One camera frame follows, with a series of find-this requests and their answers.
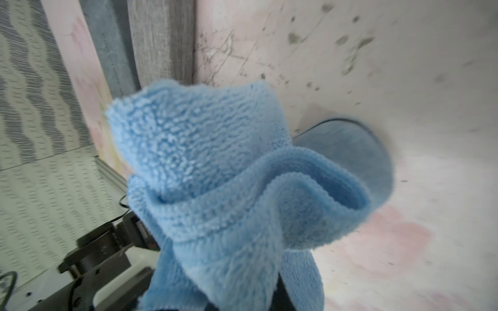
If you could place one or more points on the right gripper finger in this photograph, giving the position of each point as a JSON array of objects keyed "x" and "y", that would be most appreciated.
[{"x": 281, "y": 300}]

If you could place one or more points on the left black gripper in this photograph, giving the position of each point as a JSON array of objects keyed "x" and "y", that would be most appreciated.
[{"x": 111, "y": 268}]

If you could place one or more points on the blue microfiber cloth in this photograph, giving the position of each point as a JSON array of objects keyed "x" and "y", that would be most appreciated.
[{"x": 232, "y": 202}]

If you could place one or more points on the blue eyeglass case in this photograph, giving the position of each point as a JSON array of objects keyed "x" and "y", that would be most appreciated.
[{"x": 353, "y": 146}]

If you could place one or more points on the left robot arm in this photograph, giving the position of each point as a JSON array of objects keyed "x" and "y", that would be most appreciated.
[{"x": 49, "y": 282}]

